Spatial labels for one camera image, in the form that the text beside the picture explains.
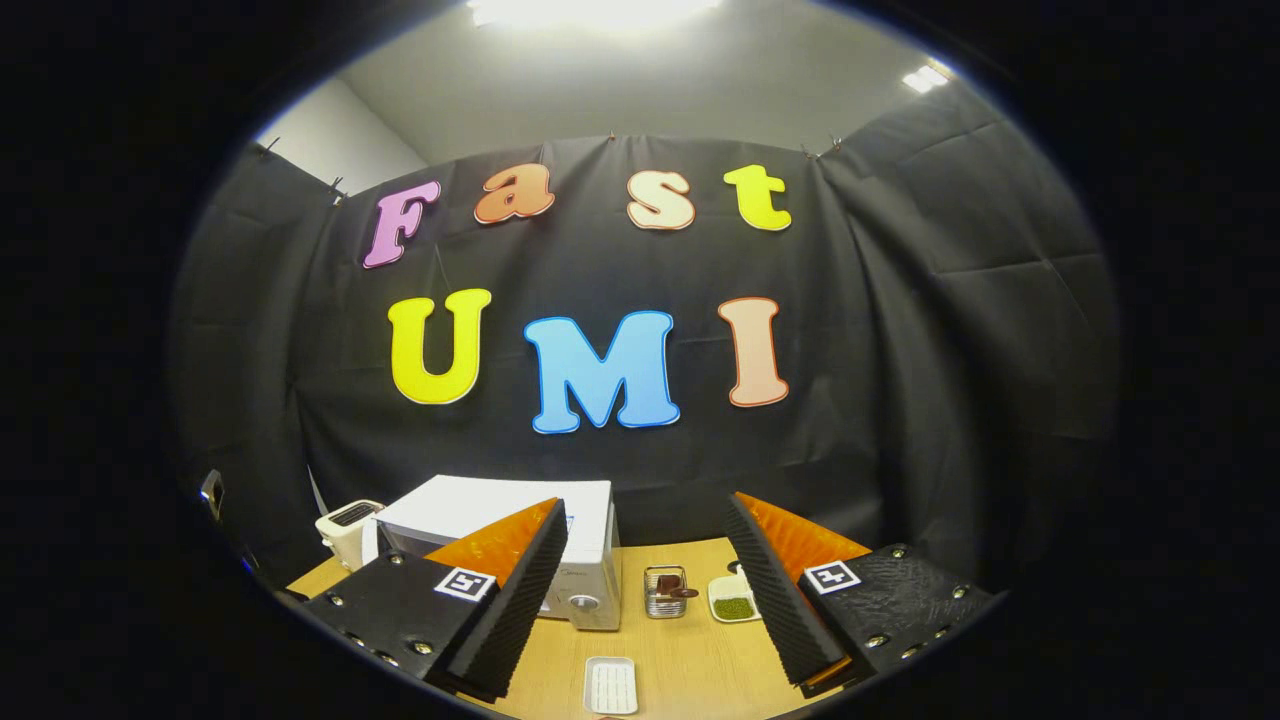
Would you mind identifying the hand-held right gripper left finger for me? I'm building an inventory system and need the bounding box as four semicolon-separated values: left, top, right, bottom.
300;497;569;701

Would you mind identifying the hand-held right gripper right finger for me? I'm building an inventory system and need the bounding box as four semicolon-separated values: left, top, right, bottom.
722;490;996;699

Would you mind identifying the white microwave oven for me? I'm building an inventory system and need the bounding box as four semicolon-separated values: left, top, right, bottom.
362;475;623;632

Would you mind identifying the white divided dish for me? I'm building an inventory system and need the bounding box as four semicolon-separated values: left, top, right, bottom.
707;562;763;624

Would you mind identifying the white rectangular plate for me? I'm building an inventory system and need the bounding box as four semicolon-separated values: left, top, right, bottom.
583;655;639;717

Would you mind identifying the white toaster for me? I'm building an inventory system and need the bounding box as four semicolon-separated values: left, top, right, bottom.
315;499;386;573

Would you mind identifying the long ceiling light panel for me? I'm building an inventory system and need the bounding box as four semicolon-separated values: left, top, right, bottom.
465;0;721;31

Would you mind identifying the metal wire utensil holder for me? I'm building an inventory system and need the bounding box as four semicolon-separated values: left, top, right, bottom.
643;565;691;619

